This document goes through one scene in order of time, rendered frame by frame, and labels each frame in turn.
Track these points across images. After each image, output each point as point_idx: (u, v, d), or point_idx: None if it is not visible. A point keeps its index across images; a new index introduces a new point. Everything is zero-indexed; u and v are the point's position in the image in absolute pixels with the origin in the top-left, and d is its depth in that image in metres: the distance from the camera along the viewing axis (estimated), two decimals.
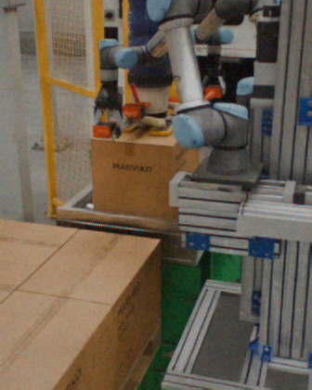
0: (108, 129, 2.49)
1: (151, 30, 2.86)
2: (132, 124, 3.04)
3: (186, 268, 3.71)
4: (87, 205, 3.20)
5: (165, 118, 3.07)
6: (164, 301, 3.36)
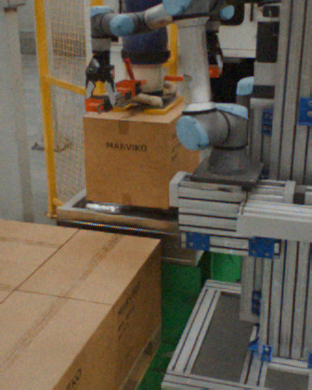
0: (101, 102, 2.36)
1: (146, 3, 2.74)
2: (126, 104, 2.92)
3: (186, 268, 3.71)
4: (87, 205, 3.20)
5: (162, 97, 2.95)
6: (164, 301, 3.36)
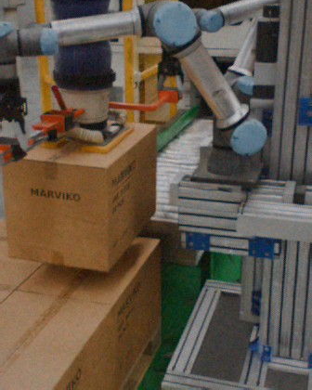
0: (7, 149, 1.80)
1: (80, 14, 2.17)
2: (60, 137, 2.35)
3: (186, 268, 3.71)
4: None
5: (105, 129, 2.38)
6: (164, 301, 3.36)
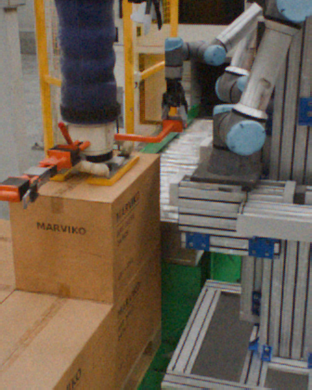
0: (16, 190, 1.85)
1: (86, 51, 2.21)
2: (67, 169, 2.40)
3: (186, 268, 3.71)
4: None
5: (110, 160, 2.43)
6: (164, 301, 3.36)
